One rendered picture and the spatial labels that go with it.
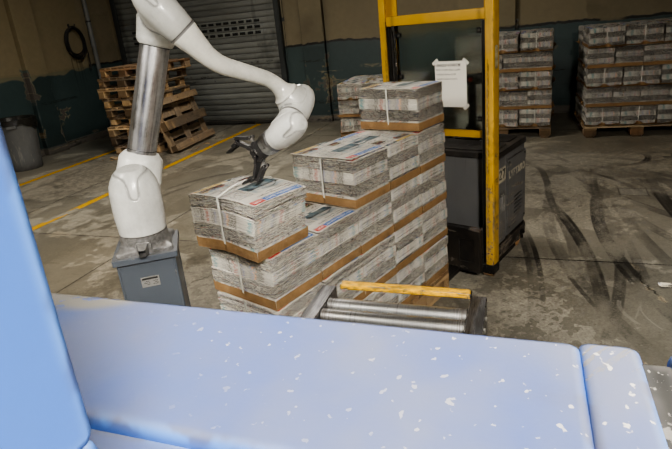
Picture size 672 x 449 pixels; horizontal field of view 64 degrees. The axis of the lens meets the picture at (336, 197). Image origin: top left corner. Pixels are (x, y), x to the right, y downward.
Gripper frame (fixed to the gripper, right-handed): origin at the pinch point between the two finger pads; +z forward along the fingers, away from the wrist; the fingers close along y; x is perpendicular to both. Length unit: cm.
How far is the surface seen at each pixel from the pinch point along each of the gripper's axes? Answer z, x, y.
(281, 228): -7.5, -1.0, 30.1
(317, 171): 7.5, 47.3, 13.3
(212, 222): 11.6, -14.9, 15.5
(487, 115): -28, 159, 25
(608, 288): -35, 180, 149
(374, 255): 9, 58, 62
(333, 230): -2, 29, 41
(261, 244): -6.3, -12.2, 32.1
